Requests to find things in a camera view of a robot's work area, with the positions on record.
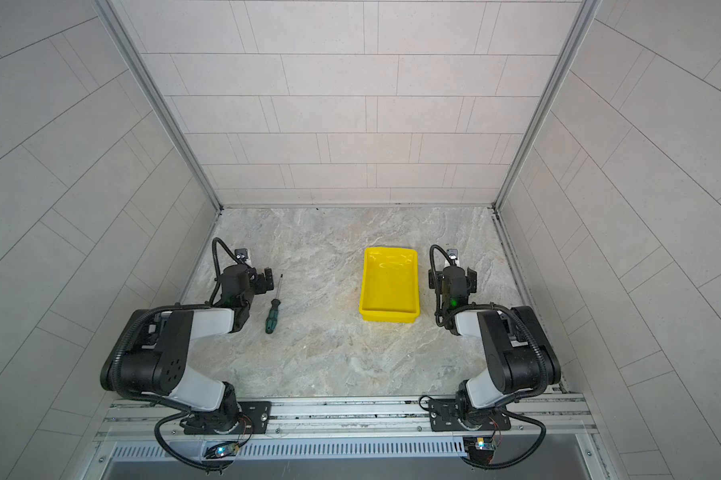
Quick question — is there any green handled screwdriver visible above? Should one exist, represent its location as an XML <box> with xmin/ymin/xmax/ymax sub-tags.
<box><xmin>266</xmin><ymin>275</ymin><xmax>284</xmax><ymax>334</ymax></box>

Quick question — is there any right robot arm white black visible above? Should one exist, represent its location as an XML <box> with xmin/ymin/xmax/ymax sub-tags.
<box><xmin>429</xmin><ymin>265</ymin><xmax>562</xmax><ymax>430</ymax></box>

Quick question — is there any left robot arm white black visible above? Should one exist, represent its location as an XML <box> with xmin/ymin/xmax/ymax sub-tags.
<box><xmin>100</xmin><ymin>263</ymin><xmax>274</xmax><ymax>435</ymax></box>

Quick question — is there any yellow plastic bin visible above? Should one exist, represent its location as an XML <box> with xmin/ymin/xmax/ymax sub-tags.
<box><xmin>358</xmin><ymin>247</ymin><xmax>421</xmax><ymax>324</ymax></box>

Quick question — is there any left black corrugated cable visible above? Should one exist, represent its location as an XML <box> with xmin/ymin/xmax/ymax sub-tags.
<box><xmin>207</xmin><ymin>237</ymin><xmax>246</xmax><ymax>306</ymax></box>

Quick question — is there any black corrugated cable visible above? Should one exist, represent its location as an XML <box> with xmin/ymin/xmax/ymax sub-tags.
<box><xmin>207</xmin><ymin>237</ymin><xmax>246</xmax><ymax>306</ymax></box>
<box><xmin>427</xmin><ymin>243</ymin><xmax>458</xmax><ymax>328</ymax></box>

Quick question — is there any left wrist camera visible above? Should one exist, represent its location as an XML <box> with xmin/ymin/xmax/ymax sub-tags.
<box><xmin>234</xmin><ymin>248</ymin><xmax>252</xmax><ymax>267</ymax></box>

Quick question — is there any right black corrugated cable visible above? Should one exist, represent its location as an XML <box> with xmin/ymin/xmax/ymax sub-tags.
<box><xmin>427</xmin><ymin>243</ymin><xmax>458</xmax><ymax>328</ymax></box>

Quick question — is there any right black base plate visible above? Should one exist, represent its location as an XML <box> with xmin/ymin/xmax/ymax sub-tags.
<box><xmin>418</xmin><ymin>395</ymin><xmax>502</xmax><ymax>432</ymax></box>

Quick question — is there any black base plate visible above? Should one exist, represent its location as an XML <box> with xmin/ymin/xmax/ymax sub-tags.
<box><xmin>180</xmin><ymin>400</ymin><xmax>272</xmax><ymax>435</ymax></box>
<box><xmin>418</xmin><ymin>395</ymin><xmax>502</xmax><ymax>432</ymax></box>

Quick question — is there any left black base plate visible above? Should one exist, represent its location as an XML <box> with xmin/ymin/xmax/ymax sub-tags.
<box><xmin>180</xmin><ymin>400</ymin><xmax>272</xmax><ymax>435</ymax></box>

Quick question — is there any right circuit board with wires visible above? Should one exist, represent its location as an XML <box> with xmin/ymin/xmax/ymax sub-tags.
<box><xmin>463</xmin><ymin>437</ymin><xmax>497</xmax><ymax>463</ymax></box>

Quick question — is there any circuit board with wires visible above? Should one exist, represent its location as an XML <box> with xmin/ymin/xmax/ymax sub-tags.
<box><xmin>463</xmin><ymin>437</ymin><xmax>497</xmax><ymax>463</ymax></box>
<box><xmin>202</xmin><ymin>441</ymin><xmax>240</xmax><ymax>461</ymax></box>

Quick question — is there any left circuit board with wires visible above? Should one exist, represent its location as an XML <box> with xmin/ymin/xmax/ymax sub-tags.
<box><xmin>202</xmin><ymin>441</ymin><xmax>240</xmax><ymax>461</ymax></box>

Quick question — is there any aluminium mounting rail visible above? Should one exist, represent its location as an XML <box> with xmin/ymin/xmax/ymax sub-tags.
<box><xmin>93</xmin><ymin>393</ymin><xmax>597</xmax><ymax>443</ymax></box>

